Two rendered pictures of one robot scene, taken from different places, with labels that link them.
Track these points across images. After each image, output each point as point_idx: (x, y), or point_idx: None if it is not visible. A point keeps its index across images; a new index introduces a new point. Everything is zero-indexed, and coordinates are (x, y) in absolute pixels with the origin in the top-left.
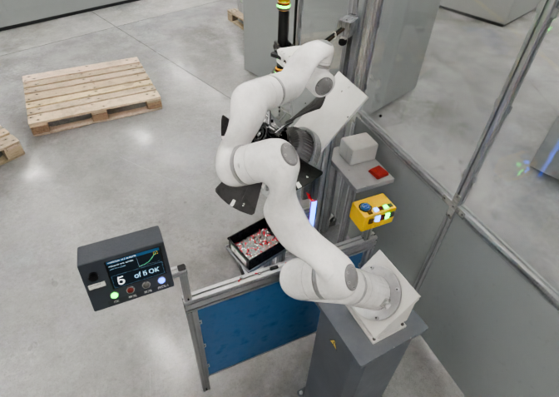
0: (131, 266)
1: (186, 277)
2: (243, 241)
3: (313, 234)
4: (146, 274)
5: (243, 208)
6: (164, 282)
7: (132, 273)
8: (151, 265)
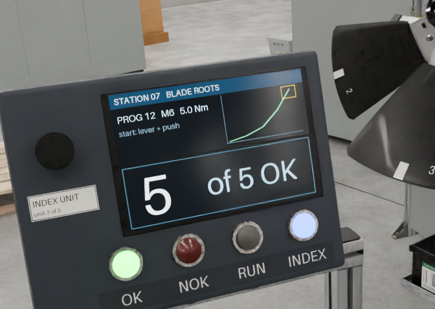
0: (201, 137)
1: (358, 280)
2: None
3: None
4: (252, 185)
5: (434, 179)
6: (311, 240)
7: (202, 170)
8: (272, 149)
